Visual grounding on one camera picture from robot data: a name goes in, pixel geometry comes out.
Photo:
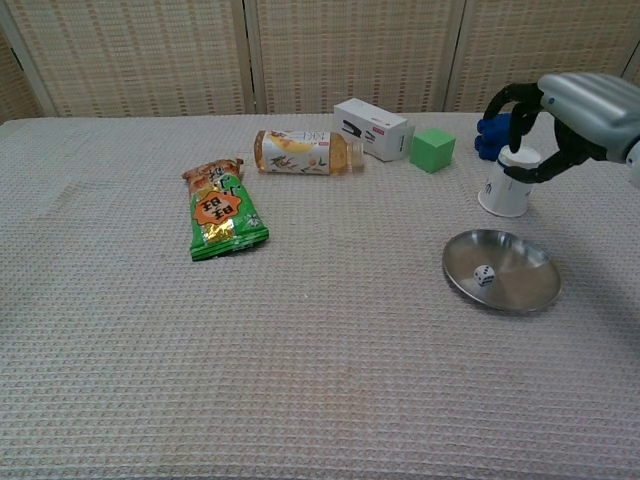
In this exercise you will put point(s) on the beige woven tablecloth with fringe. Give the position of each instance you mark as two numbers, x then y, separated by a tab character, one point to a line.
200	350

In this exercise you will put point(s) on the white stapler box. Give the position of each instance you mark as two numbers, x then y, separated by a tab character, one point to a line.
372	127

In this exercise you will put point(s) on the small white die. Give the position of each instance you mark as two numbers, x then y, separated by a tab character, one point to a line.
484	276

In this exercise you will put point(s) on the white paper cup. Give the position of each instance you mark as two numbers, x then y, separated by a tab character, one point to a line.
505	192

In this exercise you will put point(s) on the shallow silver metal plate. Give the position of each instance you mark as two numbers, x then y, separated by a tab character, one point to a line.
525	275

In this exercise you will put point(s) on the tea bottle with yellow label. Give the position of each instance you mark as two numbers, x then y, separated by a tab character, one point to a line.
300	152

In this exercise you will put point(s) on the woven bamboo screen panel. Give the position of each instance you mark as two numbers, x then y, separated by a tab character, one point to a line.
350	50
140	55
15	85
540	35

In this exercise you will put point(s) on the green cube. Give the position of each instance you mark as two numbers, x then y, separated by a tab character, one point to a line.
432	150

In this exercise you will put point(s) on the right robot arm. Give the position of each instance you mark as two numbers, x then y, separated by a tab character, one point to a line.
635	167

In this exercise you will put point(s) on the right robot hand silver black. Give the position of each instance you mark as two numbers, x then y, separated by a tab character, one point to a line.
590	110

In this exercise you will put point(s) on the blue building block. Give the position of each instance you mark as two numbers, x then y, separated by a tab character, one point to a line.
492	137

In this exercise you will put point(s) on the green orange snack packet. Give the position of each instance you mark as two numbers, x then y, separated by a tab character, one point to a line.
220	210

